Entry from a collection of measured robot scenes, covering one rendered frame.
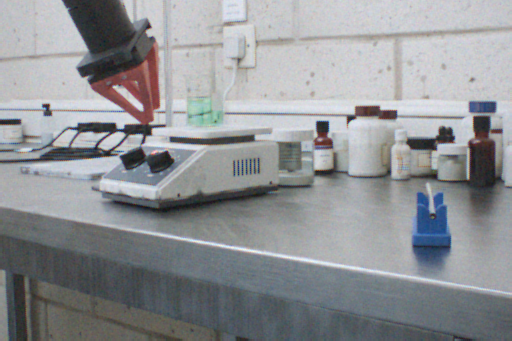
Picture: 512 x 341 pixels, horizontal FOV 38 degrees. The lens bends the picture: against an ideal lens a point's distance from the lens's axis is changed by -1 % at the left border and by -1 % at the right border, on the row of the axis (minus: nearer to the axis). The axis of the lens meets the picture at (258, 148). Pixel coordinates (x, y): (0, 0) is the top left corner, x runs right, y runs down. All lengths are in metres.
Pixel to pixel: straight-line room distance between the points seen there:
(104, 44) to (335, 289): 0.38
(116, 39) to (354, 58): 0.66
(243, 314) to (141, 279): 0.15
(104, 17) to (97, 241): 0.24
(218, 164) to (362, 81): 0.53
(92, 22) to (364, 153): 0.51
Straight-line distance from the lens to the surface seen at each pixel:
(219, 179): 0.93
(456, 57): 1.30
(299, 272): 0.64
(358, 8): 1.41
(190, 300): 0.79
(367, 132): 1.16
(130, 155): 0.96
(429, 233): 0.69
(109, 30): 0.84
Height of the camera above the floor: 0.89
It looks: 5 degrees down
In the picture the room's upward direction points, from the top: 1 degrees counter-clockwise
